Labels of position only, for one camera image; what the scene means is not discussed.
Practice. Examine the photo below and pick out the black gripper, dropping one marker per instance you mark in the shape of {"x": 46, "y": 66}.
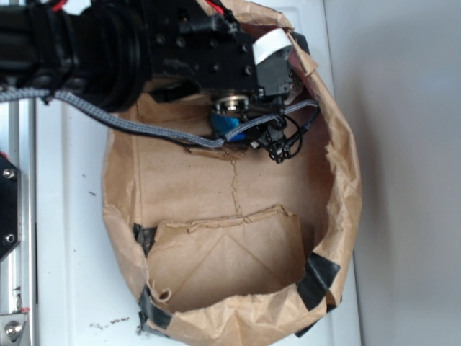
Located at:
{"x": 202, "y": 56}

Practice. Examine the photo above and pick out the blue dimpled ball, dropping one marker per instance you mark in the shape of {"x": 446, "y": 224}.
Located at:
{"x": 223, "y": 124}

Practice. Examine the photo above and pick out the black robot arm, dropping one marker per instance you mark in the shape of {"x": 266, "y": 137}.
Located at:
{"x": 101, "y": 60}

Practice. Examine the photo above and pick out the brown bark wood piece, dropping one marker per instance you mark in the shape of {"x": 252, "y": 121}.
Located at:
{"x": 225, "y": 153}

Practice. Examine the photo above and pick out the brown paper bag tray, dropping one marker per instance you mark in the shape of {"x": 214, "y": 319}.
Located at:
{"x": 242, "y": 252}

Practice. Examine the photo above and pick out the aluminium frame rail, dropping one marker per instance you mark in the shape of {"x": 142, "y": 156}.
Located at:
{"x": 18, "y": 271}

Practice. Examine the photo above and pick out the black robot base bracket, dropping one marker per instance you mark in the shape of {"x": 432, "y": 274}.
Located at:
{"x": 9, "y": 203}

